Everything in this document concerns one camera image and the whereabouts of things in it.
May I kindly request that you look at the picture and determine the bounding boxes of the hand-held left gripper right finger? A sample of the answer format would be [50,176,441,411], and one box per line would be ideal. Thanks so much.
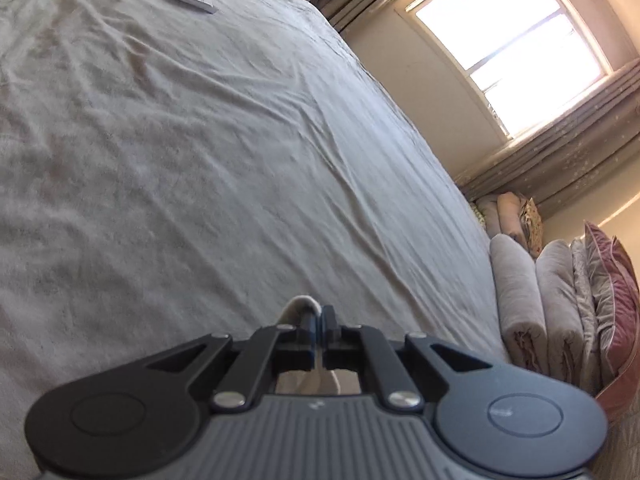
[322,306,493,411]

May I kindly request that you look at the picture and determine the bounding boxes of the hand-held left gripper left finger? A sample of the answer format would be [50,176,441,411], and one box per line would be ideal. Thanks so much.
[142,308,318,411]

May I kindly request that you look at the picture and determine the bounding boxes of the white garment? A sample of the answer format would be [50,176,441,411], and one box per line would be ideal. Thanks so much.
[274,296,361,396]

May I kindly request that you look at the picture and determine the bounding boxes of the folded grey quilt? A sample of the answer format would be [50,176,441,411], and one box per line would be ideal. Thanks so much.
[535,240,601,397]
[489,234,549,377]

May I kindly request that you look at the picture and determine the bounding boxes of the bed with grey sheet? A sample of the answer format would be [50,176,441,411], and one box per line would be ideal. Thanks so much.
[0,0,513,480]

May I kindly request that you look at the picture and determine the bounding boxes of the beige patterned cushions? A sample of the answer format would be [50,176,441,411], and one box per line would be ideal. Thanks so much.
[472,192,527,252]

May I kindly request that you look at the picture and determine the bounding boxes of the floral cushion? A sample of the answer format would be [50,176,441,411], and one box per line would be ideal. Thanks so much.
[520,197,545,259]

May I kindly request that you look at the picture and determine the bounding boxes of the pink velvet pillow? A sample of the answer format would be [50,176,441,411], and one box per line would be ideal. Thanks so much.
[584,220,640,422]

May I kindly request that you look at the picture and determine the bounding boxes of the window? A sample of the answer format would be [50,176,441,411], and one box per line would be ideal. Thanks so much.
[404,0,614,139]

